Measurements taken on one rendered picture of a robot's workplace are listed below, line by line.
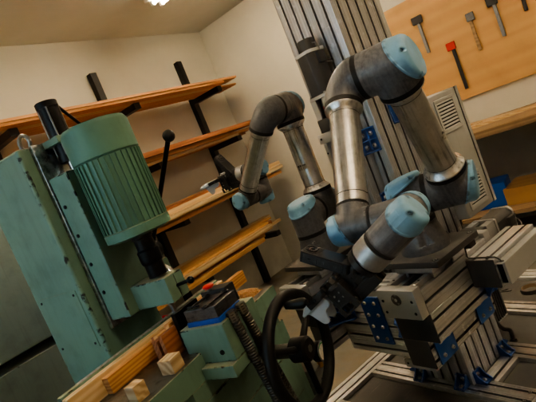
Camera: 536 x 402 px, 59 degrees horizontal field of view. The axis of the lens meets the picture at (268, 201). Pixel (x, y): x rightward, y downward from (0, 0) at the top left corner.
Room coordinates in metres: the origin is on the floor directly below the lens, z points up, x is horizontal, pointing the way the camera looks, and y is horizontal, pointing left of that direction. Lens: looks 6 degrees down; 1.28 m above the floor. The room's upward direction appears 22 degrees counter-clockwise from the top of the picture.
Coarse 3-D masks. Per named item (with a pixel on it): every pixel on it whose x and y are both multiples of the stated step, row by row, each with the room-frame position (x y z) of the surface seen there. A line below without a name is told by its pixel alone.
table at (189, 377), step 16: (272, 288) 1.37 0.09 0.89; (256, 304) 1.29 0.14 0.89; (144, 368) 1.12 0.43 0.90; (192, 368) 1.04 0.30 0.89; (208, 368) 1.04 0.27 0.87; (224, 368) 1.02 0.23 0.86; (240, 368) 1.02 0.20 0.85; (160, 384) 0.98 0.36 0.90; (176, 384) 0.99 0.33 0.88; (192, 384) 1.02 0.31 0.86; (112, 400) 1.00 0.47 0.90; (128, 400) 0.97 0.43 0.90; (144, 400) 0.93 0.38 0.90; (160, 400) 0.94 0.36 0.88; (176, 400) 0.97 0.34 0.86
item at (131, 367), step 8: (240, 272) 1.53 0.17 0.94; (232, 280) 1.48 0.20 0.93; (240, 280) 1.52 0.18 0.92; (136, 352) 1.14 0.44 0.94; (144, 352) 1.14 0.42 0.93; (152, 352) 1.16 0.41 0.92; (128, 360) 1.10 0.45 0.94; (136, 360) 1.11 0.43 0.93; (144, 360) 1.13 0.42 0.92; (152, 360) 1.15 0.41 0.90; (120, 368) 1.07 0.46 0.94; (128, 368) 1.09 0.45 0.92; (136, 368) 1.10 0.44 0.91; (104, 376) 1.05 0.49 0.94; (112, 376) 1.05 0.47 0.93; (120, 376) 1.06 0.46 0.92; (128, 376) 1.08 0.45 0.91; (104, 384) 1.04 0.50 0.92; (112, 384) 1.04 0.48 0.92; (120, 384) 1.06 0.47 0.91; (112, 392) 1.04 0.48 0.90
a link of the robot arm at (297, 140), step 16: (288, 96) 1.88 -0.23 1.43; (288, 112) 1.85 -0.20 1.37; (288, 128) 1.89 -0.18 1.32; (304, 128) 1.91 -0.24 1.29; (288, 144) 1.92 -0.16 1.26; (304, 144) 1.89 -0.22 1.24; (304, 160) 1.89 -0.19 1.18; (304, 176) 1.90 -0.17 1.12; (320, 176) 1.90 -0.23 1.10; (304, 192) 1.91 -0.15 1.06; (320, 192) 1.87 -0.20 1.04
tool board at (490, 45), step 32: (416, 0) 3.83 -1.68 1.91; (448, 0) 3.69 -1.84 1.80; (480, 0) 3.56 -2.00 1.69; (512, 0) 3.43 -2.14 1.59; (416, 32) 3.88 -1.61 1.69; (448, 32) 3.74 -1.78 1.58; (480, 32) 3.60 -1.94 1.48; (512, 32) 3.47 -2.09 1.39; (448, 64) 3.79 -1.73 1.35; (480, 64) 3.65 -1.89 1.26; (512, 64) 3.52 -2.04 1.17
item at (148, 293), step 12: (168, 276) 1.23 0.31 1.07; (180, 276) 1.26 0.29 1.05; (132, 288) 1.28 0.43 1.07; (144, 288) 1.26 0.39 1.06; (156, 288) 1.23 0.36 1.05; (168, 288) 1.22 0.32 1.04; (180, 288) 1.25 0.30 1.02; (144, 300) 1.27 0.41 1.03; (156, 300) 1.24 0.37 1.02; (168, 300) 1.22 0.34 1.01
